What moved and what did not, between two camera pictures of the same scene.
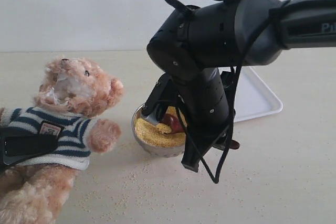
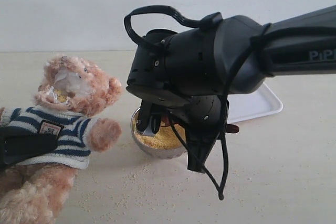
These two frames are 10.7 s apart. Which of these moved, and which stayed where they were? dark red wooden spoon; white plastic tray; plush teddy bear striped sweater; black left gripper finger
Moved: dark red wooden spoon
Stayed: black left gripper finger; white plastic tray; plush teddy bear striped sweater
